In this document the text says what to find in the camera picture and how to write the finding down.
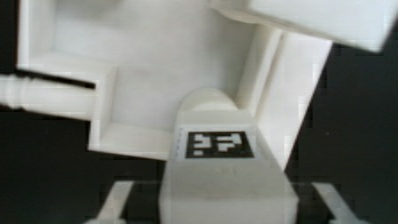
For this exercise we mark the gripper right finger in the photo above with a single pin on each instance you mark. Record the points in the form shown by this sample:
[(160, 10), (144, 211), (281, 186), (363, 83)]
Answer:
[(345, 216)]

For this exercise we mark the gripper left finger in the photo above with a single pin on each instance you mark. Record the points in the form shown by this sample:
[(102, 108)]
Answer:
[(112, 208)]

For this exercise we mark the white chair leg block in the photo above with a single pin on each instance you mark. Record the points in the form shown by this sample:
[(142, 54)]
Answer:
[(224, 185)]

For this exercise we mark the white chair seat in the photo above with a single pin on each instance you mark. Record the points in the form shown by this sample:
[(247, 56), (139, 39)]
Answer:
[(139, 59)]

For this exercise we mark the white chair leg with tag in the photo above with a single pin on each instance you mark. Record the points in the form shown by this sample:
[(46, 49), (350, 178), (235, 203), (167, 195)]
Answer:
[(350, 21)]

